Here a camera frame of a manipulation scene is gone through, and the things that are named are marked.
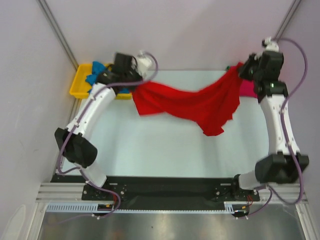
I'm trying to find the grey slotted cable duct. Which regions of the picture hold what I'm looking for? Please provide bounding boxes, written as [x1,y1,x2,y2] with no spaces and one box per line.
[46,202,249,214]

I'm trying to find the yellow plastic tray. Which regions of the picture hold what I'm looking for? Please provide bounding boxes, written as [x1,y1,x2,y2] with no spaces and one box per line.
[69,63,133,100]

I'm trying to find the aluminium frame rail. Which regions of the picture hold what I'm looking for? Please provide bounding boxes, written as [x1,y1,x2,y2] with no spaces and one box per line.
[36,174,307,205]

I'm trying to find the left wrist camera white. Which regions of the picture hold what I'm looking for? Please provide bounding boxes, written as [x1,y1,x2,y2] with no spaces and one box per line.
[135,50,153,78]

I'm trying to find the red t shirt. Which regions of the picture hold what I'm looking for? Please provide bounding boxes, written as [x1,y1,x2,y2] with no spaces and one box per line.
[132,62,243,137]

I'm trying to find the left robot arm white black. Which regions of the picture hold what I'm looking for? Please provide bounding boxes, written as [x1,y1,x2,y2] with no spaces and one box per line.
[54,53,153,200]

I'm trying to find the blue t shirt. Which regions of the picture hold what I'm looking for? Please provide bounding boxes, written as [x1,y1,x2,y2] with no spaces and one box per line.
[85,61,106,87]

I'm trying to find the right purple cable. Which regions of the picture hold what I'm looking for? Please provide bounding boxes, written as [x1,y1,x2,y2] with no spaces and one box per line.
[234,36,309,221]

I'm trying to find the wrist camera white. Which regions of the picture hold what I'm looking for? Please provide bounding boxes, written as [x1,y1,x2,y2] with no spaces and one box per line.
[261,37,279,52]
[135,50,153,78]

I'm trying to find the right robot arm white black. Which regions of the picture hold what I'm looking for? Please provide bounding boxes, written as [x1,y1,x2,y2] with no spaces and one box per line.
[230,49,310,201]

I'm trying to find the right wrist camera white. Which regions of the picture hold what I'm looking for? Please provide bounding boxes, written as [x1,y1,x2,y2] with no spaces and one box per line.
[261,37,279,52]

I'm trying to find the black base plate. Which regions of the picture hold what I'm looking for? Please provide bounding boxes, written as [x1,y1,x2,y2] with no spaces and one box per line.
[51,174,261,211]

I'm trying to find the folded magenta t shirt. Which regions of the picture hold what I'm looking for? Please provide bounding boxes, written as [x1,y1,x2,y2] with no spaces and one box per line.
[239,79,257,99]

